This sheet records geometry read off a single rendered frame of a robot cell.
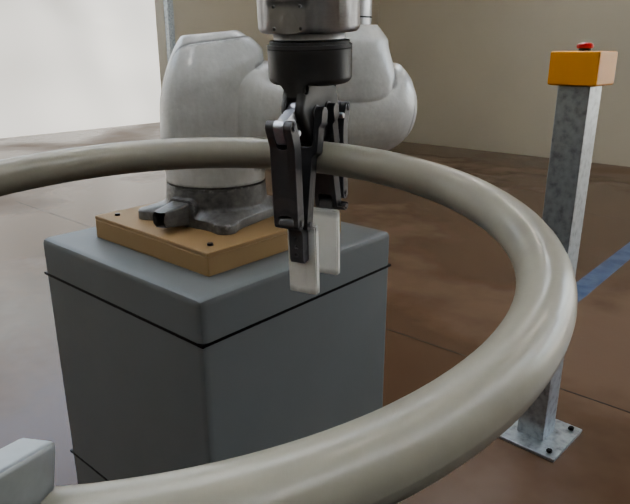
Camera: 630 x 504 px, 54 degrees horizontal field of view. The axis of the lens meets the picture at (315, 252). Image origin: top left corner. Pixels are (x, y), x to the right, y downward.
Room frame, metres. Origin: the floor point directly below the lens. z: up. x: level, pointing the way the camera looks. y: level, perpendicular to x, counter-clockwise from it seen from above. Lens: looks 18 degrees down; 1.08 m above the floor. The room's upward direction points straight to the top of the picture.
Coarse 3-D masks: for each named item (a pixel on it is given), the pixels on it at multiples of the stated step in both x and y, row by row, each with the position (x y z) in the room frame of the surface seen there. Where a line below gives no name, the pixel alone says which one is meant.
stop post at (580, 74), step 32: (576, 64) 1.53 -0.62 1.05; (608, 64) 1.54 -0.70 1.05; (576, 96) 1.54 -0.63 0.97; (576, 128) 1.53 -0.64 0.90; (576, 160) 1.53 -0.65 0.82; (576, 192) 1.52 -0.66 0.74; (576, 224) 1.54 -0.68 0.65; (576, 256) 1.57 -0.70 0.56; (544, 416) 1.52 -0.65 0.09; (544, 448) 1.49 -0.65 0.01
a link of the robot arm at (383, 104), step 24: (360, 0) 0.97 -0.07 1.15; (360, 24) 0.96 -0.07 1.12; (360, 48) 0.94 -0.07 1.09; (384, 48) 0.97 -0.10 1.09; (360, 72) 0.94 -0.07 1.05; (384, 72) 0.96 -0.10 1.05; (360, 96) 0.94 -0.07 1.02; (384, 96) 0.95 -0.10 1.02; (408, 96) 0.98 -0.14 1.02; (360, 120) 0.94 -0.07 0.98; (384, 120) 0.95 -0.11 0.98; (408, 120) 0.98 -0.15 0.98; (360, 144) 0.95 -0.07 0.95; (384, 144) 0.97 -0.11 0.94
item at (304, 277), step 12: (312, 228) 0.55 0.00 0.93; (288, 240) 0.56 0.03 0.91; (312, 240) 0.55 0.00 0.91; (312, 252) 0.55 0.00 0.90; (300, 264) 0.56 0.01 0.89; (312, 264) 0.56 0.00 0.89; (300, 276) 0.56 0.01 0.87; (312, 276) 0.56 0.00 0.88; (300, 288) 0.56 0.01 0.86; (312, 288) 0.56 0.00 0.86
